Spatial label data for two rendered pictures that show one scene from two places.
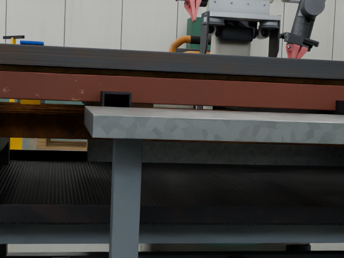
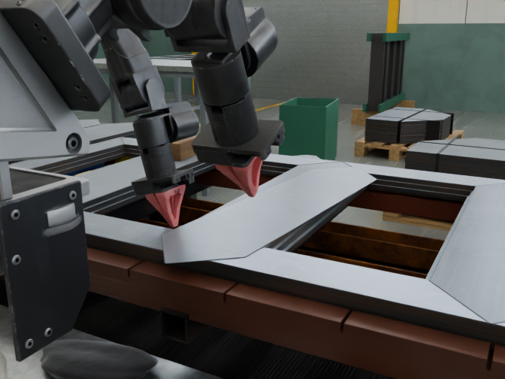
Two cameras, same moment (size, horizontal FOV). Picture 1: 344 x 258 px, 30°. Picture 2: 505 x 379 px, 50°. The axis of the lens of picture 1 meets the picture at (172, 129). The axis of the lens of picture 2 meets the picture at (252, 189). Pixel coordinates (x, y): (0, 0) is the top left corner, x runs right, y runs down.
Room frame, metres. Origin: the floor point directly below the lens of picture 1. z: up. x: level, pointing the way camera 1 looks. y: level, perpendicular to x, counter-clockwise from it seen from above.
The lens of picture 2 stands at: (2.52, 0.38, 1.20)
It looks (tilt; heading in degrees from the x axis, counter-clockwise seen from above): 16 degrees down; 218
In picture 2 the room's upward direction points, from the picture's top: straight up
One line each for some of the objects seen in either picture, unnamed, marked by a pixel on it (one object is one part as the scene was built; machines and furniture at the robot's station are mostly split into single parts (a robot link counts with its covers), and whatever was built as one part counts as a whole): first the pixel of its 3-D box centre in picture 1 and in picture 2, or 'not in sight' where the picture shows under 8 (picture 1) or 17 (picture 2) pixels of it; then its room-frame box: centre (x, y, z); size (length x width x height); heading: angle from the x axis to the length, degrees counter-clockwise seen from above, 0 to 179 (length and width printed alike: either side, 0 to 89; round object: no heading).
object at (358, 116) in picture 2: not in sight; (387, 77); (-4.65, -2.89, 0.58); 1.60 x 0.60 x 1.17; 13
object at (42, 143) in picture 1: (90, 140); not in sight; (7.67, 0.96, 0.07); 1.20 x 0.80 x 0.14; 97
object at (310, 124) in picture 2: not in sight; (306, 132); (-1.71, -2.31, 0.29); 0.61 x 0.46 x 0.57; 20
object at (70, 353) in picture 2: not in sight; (93, 361); (2.09, -0.28, 0.69); 0.20 x 0.10 x 0.03; 113
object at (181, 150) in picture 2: not in sight; (181, 147); (1.45, -0.73, 0.87); 0.12 x 0.06 x 0.05; 15
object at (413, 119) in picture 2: not in sight; (412, 131); (-2.92, -1.78, 0.18); 1.20 x 0.80 x 0.37; 7
